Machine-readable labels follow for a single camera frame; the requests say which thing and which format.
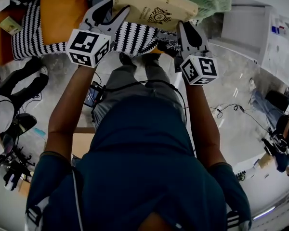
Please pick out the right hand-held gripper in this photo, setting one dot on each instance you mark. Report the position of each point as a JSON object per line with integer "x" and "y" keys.
{"x": 200, "y": 68}

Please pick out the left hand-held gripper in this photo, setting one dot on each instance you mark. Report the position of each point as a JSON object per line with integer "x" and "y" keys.
{"x": 86, "y": 47}

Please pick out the gold hardcover book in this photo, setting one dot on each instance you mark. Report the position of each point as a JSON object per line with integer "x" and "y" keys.
{"x": 156, "y": 6}

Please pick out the orange sofa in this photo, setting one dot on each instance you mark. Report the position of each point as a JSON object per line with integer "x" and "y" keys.
{"x": 3, "y": 47}

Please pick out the person's left forearm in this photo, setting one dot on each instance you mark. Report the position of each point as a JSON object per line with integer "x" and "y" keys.
{"x": 65, "y": 109}

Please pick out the person's right forearm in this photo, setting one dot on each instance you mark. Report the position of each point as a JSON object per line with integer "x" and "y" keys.
{"x": 202, "y": 124}

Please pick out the small pale green book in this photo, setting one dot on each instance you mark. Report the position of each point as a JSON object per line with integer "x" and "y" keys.
{"x": 10, "y": 26}

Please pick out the black and white striped blanket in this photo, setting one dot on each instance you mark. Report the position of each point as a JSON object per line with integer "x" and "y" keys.
{"x": 135, "y": 40}

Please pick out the person's black right shoe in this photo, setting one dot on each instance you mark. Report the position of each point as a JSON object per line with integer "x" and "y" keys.
{"x": 151, "y": 56}

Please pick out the person's black shoe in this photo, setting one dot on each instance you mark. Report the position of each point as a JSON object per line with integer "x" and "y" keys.
{"x": 126, "y": 58}
{"x": 151, "y": 56}

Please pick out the orange cushion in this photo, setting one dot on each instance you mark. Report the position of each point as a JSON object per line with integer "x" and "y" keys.
{"x": 62, "y": 13}

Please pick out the person's black left shoe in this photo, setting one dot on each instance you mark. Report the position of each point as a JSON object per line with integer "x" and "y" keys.
{"x": 126, "y": 58}

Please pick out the white cabinet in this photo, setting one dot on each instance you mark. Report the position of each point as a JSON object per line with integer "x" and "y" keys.
{"x": 255, "y": 37}

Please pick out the white power strip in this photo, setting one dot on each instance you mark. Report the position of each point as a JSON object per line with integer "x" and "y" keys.
{"x": 219, "y": 108}

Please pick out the person's grey trousers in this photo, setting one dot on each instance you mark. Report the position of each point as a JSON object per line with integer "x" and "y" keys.
{"x": 135, "y": 85}

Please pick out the black waist device with screen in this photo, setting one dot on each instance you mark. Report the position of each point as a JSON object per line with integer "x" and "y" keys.
{"x": 92, "y": 96}

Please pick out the cardboard box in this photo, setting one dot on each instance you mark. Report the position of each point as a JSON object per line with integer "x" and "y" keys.
{"x": 266, "y": 161}

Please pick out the person in teal shirt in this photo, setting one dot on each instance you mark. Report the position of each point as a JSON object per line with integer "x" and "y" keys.
{"x": 135, "y": 177}

